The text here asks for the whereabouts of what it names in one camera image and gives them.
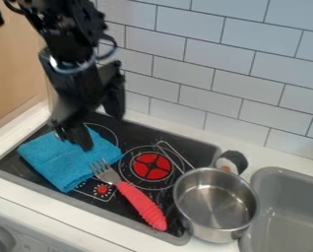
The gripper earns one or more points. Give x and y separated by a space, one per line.
78 88

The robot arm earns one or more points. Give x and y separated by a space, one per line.
67 23

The blue cloth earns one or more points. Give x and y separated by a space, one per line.
67 160

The toy stove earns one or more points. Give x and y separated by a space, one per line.
133 154

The toy sushi roll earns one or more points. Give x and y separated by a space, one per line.
230 162

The silver pot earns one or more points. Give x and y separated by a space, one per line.
216 203

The toy sink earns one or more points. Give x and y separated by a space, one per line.
290 213

